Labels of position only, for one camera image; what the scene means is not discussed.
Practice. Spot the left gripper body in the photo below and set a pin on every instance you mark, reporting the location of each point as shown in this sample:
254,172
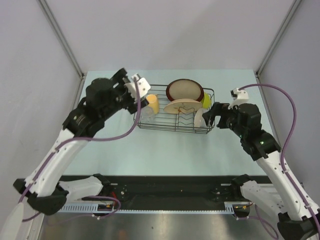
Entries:
124,98

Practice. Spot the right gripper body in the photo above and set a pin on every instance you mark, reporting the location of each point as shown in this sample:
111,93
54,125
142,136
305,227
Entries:
228,119

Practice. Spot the white bowl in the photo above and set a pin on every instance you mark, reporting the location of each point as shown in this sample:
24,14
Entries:
199,121

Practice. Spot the green bowl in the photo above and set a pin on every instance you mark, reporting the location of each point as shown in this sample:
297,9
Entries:
206,101

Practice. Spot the beige bird pattern plate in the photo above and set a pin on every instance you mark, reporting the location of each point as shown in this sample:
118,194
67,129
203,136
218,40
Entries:
184,105

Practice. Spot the yellow mug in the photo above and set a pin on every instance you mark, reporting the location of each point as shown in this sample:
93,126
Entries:
153,102

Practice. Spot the clear plastic cup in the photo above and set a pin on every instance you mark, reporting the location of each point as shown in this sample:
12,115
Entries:
147,115

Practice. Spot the black wire dish rack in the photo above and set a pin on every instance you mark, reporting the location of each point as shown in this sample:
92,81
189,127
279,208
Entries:
162,121

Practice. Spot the red rimmed round plate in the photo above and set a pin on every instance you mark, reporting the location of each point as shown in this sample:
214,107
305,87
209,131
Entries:
184,89

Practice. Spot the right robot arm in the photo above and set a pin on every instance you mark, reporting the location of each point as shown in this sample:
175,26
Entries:
296,214

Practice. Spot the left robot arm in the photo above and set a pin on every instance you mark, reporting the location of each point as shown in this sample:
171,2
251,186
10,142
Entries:
104,97

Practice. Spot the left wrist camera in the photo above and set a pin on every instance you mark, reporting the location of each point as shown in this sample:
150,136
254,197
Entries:
138,88

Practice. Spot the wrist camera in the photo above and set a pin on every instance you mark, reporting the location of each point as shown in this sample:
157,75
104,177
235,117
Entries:
239,97
138,88

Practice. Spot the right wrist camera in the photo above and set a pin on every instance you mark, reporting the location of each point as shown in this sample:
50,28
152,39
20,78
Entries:
239,97

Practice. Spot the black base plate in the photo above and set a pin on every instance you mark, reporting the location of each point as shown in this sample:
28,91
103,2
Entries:
176,193

